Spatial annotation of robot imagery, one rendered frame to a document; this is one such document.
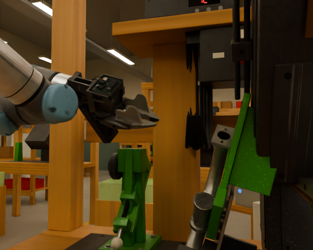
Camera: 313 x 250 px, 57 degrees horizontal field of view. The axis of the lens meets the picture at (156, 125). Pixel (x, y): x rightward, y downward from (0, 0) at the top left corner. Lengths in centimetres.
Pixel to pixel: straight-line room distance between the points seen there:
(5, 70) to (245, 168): 43
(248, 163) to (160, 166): 45
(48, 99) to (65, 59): 56
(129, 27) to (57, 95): 40
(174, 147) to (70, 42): 53
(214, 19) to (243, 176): 46
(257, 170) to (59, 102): 37
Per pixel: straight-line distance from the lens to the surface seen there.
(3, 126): 67
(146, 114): 65
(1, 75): 54
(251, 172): 53
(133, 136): 104
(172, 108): 91
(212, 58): 81
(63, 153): 107
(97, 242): 91
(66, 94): 57
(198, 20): 84
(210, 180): 67
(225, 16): 83
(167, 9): 93
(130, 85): 1169
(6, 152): 645
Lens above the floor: 119
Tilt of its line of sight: 3 degrees up
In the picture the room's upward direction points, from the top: straight up
